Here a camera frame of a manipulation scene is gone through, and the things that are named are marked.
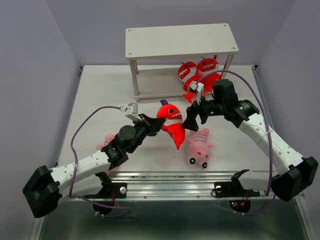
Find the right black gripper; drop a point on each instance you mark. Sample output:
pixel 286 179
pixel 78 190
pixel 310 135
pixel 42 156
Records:
pixel 190 122

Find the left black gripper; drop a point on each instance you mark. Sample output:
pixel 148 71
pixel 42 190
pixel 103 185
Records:
pixel 152 125

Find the red plush purple horn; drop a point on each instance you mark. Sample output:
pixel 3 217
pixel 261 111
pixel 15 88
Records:
pixel 173 122

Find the pink striped plush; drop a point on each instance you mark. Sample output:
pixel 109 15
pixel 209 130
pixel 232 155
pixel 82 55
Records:
pixel 107 140
pixel 199 148

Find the red shark plush white belly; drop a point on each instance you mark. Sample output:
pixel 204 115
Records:
pixel 205 67

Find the red shark plush toy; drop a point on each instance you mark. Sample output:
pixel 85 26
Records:
pixel 187 74

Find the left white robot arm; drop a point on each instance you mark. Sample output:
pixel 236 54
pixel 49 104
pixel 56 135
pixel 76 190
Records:
pixel 44 189

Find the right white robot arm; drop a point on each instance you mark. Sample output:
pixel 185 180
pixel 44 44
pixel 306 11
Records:
pixel 289 171

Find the white two-tier shelf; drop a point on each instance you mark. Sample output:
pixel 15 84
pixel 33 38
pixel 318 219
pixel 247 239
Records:
pixel 173 42

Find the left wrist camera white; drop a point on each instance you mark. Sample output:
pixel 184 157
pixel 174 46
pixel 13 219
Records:
pixel 131 112

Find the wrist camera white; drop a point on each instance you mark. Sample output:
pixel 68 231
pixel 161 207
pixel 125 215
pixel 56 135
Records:
pixel 196 89
pixel 131 112

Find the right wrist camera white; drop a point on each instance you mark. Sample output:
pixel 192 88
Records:
pixel 196 89

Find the aluminium rail frame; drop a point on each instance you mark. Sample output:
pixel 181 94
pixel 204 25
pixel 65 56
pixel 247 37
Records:
pixel 153 176

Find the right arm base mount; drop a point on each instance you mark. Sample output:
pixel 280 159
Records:
pixel 234 189

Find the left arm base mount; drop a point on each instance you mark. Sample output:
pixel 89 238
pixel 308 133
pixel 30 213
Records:
pixel 104 202

